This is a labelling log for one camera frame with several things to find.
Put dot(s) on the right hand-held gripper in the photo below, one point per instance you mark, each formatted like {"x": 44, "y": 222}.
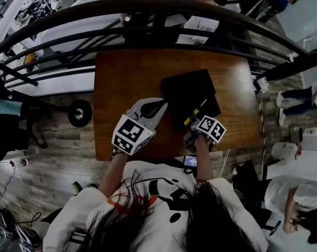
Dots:
{"x": 210, "y": 127}

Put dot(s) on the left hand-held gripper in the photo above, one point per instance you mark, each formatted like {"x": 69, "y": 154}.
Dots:
{"x": 130, "y": 135}

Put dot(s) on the yellow black screwdriver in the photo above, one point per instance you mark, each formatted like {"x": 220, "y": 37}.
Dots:
{"x": 196, "y": 111}

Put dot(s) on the black box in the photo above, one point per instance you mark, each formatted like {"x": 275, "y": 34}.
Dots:
{"x": 187, "y": 88}

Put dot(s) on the person's right forearm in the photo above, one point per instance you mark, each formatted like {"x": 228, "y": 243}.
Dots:
{"x": 203, "y": 161}

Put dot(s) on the person's left forearm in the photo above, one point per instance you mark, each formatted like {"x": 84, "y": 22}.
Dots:
{"x": 112, "y": 172}

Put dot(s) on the white plastic box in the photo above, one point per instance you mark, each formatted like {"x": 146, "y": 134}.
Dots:
{"x": 312, "y": 140}

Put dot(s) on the small black screen device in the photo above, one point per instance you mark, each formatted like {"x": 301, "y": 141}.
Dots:
{"x": 190, "y": 161}

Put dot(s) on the wooden table with metal legs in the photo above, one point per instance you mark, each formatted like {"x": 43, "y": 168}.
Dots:
{"x": 126, "y": 77}

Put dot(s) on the person's white printed shirt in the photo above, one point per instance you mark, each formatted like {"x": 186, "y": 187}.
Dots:
{"x": 147, "y": 172}

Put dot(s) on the yellow black floor tape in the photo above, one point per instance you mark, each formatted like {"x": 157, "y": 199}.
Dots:
{"x": 262, "y": 130}

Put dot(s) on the black wheel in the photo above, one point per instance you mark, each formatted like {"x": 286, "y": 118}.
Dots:
{"x": 79, "y": 113}

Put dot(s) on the black office chair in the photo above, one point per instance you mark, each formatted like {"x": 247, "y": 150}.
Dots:
{"x": 250, "y": 177}

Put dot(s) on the white power strip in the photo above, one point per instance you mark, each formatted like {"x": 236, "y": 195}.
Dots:
{"x": 260, "y": 84}

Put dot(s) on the black metal railing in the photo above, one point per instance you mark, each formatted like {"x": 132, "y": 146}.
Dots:
{"x": 158, "y": 17}

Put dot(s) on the person's dark shoe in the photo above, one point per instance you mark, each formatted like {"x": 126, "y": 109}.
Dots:
{"x": 76, "y": 188}

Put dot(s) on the white desk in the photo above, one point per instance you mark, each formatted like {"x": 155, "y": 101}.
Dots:
{"x": 292, "y": 167}

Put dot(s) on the small white red bottle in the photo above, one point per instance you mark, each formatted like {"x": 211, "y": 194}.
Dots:
{"x": 22, "y": 162}

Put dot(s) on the grey gripper device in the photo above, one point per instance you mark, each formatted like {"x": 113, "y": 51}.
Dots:
{"x": 8, "y": 235}

